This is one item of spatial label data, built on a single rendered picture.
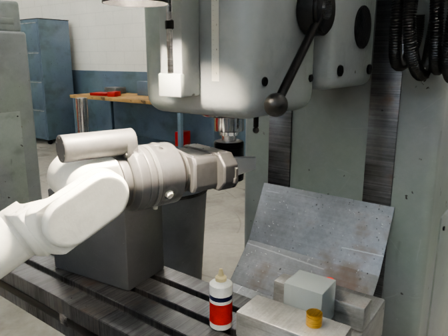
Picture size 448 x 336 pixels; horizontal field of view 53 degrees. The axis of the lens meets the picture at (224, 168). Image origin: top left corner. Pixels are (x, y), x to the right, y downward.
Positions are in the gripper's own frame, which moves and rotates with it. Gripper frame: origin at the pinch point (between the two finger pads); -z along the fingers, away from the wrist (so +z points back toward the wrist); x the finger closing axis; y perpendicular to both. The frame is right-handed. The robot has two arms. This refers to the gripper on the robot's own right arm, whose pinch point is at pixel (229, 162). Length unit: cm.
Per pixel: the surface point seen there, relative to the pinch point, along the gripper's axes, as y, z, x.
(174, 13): -21.3, 12.2, -4.2
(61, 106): 61, -206, 707
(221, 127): -5.8, 2.2, -1.0
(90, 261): 26.0, 11.5, 32.5
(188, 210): 69, -92, 153
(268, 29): -19.6, 2.6, -11.0
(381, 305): 23.2, -18.0, -17.9
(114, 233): 18.2, 8.7, 25.6
